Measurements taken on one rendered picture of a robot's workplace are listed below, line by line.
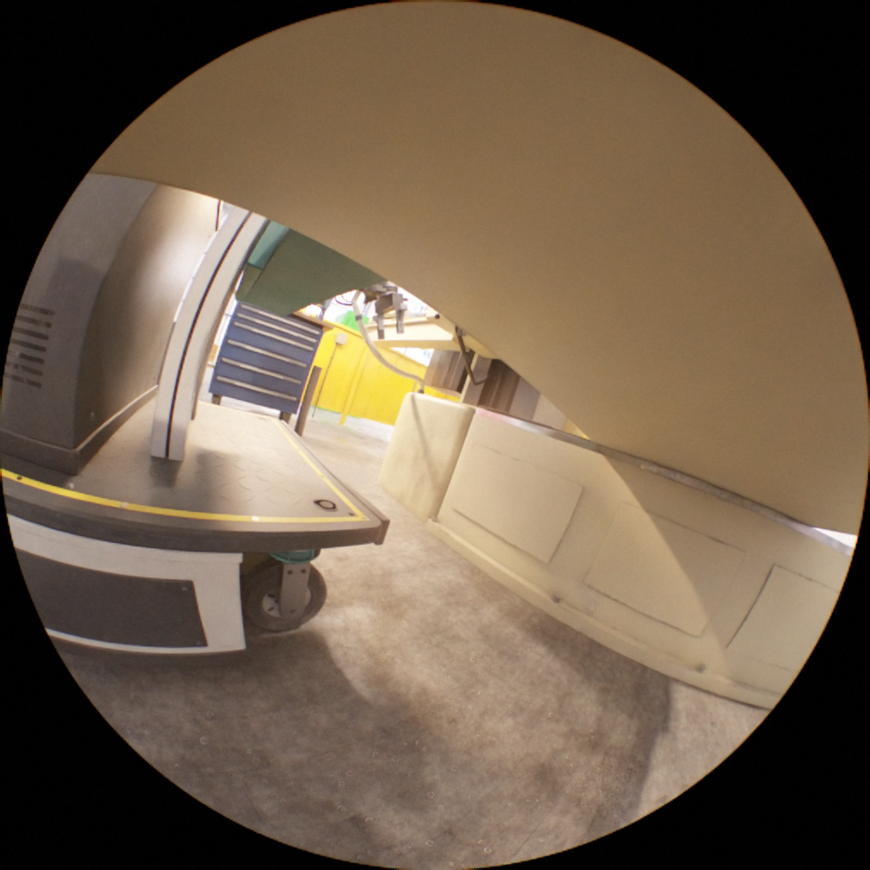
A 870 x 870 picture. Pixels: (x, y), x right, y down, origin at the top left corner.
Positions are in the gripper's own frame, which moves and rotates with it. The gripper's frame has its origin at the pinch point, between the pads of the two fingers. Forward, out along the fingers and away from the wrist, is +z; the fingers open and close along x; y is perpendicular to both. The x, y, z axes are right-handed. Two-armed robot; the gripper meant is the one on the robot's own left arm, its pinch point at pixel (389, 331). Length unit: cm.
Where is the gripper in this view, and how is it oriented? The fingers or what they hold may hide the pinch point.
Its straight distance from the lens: 99.5
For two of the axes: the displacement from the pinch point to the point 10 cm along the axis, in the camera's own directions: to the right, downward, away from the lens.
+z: 0.6, 9.7, 2.4
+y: 7.5, -2.0, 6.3
